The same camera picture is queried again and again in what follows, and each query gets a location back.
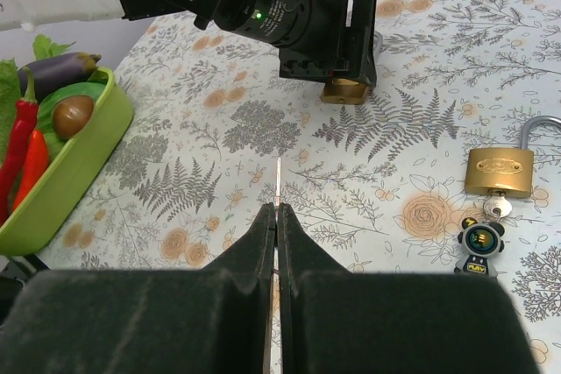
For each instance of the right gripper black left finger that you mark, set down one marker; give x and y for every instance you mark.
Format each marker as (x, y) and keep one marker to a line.
(214, 320)

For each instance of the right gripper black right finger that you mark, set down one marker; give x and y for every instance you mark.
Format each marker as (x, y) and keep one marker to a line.
(336, 321)

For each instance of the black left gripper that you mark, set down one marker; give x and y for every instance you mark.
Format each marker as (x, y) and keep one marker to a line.
(336, 43)

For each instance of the long shackle brass padlock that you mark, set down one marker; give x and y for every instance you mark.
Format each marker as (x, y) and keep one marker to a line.
(344, 91)

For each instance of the panda figure keychain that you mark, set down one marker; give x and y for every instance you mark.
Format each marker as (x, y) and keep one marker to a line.
(479, 241)

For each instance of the small brass padlock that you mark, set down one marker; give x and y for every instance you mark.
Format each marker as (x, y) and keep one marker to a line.
(505, 170)

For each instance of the silver key with ring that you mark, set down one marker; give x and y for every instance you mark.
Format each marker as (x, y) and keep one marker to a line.
(496, 205)

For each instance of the floral patterned table mat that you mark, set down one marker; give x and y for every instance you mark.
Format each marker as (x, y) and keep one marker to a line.
(380, 186)

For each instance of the green plastic vegetable tray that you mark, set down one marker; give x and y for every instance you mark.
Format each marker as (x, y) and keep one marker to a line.
(34, 223)

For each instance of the brown toy mushroom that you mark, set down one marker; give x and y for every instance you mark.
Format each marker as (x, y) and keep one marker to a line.
(71, 115)

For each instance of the red toy chili pepper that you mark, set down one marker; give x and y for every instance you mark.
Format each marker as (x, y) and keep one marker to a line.
(25, 122)

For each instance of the purple toy eggplant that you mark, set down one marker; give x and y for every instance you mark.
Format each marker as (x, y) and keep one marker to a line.
(58, 72)

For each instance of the green toy lettuce leaf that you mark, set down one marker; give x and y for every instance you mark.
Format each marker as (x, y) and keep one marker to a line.
(43, 48)

